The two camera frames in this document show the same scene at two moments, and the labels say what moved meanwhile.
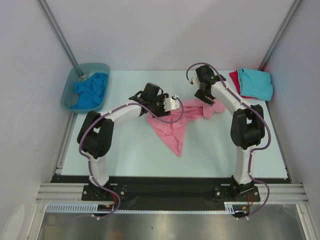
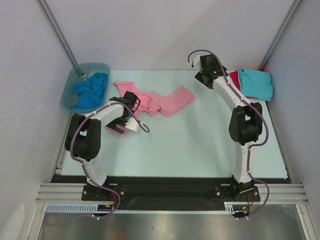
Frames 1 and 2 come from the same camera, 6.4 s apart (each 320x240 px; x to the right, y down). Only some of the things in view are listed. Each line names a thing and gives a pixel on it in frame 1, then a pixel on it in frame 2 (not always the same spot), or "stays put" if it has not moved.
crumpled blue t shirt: x=90 y=91 stays put
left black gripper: x=161 y=113 → x=112 y=124
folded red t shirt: x=235 y=79 stays put
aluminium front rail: x=286 y=193 stays put
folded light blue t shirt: x=255 y=83 stays put
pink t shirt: x=172 y=127 → x=162 y=103
